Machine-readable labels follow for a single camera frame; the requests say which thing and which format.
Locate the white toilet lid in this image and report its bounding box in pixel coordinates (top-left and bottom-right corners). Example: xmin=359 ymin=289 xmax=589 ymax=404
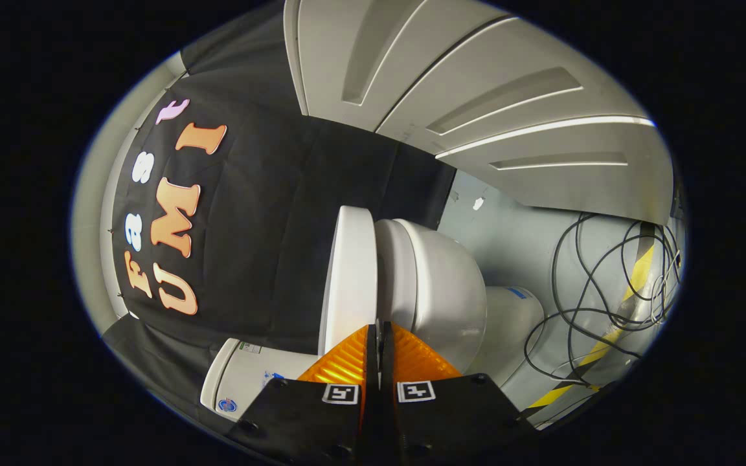
xmin=318 ymin=206 xmax=379 ymax=357

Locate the white cabinet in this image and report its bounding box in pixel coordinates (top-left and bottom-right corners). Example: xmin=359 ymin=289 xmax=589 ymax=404
xmin=284 ymin=0 xmax=675 ymax=225

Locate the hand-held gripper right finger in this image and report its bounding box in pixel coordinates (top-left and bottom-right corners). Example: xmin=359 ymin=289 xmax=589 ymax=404
xmin=379 ymin=322 xmax=536 ymax=465

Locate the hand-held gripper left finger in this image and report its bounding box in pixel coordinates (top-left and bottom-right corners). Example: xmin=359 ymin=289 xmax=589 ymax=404
xmin=227 ymin=324 xmax=380 ymax=465

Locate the yellow black hazard tape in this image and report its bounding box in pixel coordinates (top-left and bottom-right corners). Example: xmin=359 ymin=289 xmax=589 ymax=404
xmin=528 ymin=243 xmax=657 ymax=410

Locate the black cable bundle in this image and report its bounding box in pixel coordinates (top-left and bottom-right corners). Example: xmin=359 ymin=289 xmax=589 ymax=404
xmin=524 ymin=212 xmax=683 ymax=389

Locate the white toilet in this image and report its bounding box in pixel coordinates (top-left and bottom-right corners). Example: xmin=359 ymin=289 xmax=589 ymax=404
xmin=200 ymin=219 xmax=545 ymax=421

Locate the black backdrop cloth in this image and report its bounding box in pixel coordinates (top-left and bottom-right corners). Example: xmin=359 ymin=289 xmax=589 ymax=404
xmin=102 ymin=0 xmax=458 ymax=415

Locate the white cabinet drawer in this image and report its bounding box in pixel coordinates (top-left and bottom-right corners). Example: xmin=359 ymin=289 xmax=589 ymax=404
xmin=376 ymin=16 xmax=655 ymax=156
xmin=438 ymin=122 xmax=675 ymax=224
xmin=299 ymin=0 xmax=500 ymax=130

